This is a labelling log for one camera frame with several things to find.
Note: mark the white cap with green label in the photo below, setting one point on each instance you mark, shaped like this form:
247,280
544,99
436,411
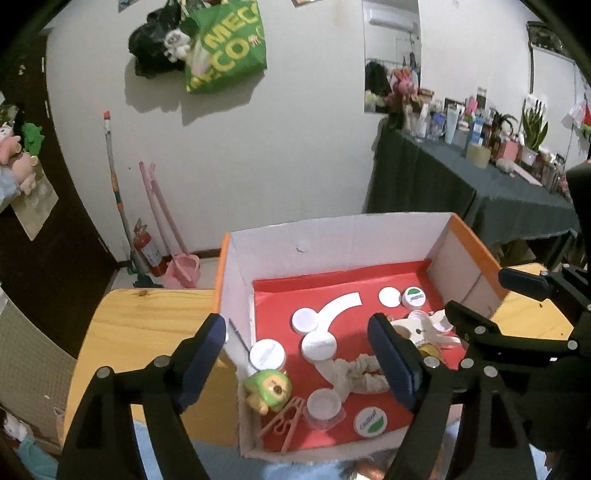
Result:
414,297
371,422

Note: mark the red paper sheet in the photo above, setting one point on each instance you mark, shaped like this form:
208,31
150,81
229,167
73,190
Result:
277,300

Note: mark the table with dark cloth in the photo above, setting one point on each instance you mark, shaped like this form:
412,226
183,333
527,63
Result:
438,184

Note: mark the potted snake plant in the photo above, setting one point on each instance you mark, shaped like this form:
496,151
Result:
533,127

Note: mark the green plush toy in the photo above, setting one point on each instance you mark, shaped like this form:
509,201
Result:
32,136

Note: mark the dark cabinet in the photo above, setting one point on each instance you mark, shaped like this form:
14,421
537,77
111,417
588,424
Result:
55,277

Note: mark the large wooden clothespin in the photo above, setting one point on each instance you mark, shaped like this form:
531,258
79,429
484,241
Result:
411,328

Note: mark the broom stick with orange bands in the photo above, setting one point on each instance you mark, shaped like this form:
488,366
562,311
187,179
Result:
115,180

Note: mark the pink plush toy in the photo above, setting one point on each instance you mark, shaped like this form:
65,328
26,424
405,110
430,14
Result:
405,83

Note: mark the red fire extinguisher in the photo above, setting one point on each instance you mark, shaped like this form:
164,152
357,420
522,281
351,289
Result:
150,251

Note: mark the upturned white bottle cap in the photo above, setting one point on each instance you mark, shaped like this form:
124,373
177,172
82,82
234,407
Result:
323,404

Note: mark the pink plastic clothespin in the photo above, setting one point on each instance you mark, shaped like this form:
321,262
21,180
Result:
298,407

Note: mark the orange cardboard box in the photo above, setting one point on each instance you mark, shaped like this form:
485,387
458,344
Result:
323,249

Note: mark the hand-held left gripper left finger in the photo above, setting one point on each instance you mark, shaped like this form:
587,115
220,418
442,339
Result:
203,360

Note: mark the green shopping bag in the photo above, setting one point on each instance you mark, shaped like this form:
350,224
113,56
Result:
226,55

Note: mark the small potted plant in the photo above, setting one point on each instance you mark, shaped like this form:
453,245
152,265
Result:
505,122

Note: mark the black bag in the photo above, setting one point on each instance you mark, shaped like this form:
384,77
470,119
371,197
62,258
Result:
145,46

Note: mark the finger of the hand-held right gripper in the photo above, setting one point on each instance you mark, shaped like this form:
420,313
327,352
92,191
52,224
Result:
521,281
466,318

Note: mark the brown paper bag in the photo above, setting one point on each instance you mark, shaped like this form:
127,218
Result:
34,207

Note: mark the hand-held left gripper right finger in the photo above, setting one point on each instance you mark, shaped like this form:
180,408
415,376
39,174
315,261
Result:
392,364

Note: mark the blue fluffy mat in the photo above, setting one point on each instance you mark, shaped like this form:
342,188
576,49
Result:
295,470

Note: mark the row of cosmetic bottles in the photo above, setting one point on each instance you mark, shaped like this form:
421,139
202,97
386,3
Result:
461,124

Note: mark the framed picture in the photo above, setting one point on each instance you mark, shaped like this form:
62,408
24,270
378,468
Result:
545,37

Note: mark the green and yellow toy figure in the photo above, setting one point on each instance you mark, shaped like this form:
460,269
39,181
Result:
268,387

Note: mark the small white plush toy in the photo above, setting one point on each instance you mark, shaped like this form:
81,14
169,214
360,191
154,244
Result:
178,42

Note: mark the white cap with red print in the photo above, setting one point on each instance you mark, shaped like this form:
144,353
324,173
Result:
442,324

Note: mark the pink plush doll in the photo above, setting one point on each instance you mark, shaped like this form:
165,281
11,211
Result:
11,152

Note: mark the watermelon slice toy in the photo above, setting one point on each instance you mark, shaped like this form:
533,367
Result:
585,115

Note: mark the wall mirror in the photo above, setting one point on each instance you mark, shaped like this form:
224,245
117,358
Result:
392,41

